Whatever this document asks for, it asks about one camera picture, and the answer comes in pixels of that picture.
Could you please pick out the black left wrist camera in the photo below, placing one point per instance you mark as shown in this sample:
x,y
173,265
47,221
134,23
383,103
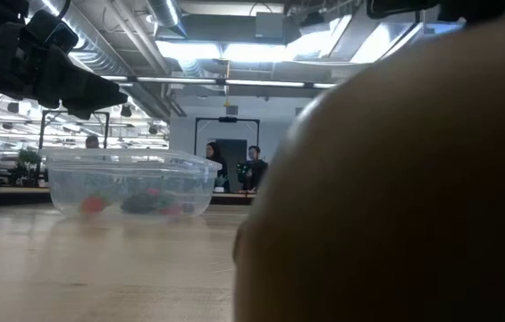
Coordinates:
x,y
51,31

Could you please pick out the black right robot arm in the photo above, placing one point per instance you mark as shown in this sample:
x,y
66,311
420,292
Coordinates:
x,y
395,6

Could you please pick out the small plant white pot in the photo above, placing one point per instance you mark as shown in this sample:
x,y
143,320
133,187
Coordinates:
x,y
221,182

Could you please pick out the black round berry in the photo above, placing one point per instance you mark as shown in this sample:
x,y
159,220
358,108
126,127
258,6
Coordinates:
x,y
139,204

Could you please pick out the small grey wall box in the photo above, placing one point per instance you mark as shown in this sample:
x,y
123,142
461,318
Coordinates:
x,y
232,110

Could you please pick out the black gantry frame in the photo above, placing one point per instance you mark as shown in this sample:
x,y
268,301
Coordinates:
x,y
106,129
227,119

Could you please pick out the person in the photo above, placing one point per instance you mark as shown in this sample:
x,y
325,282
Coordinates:
x,y
92,142
217,165
256,172

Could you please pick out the brown kiwi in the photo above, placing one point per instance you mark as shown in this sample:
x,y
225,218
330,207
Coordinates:
x,y
390,201

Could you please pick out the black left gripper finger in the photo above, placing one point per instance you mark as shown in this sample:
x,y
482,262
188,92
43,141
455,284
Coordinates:
x,y
80,112
91,89

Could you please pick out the wooden workbench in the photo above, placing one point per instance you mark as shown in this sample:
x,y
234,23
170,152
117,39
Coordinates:
x,y
10,197
234,199

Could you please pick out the grey electrical box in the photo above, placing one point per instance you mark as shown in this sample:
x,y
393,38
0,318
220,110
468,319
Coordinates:
x,y
270,24

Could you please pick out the green bonsai plant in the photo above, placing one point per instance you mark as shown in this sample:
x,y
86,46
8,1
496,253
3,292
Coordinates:
x,y
27,157

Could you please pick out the red cherry green stem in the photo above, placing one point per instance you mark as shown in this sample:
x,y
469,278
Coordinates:
x,y
92,205

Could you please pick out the black hanging lamp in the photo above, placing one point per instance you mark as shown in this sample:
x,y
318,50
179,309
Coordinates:
x,y
126,111
13,107

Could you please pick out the clear plastic tupperware container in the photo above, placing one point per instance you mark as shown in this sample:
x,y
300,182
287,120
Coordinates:
x,y
73,179

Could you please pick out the long white light bar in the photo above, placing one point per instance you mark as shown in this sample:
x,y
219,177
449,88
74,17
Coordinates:
x,y
256,83

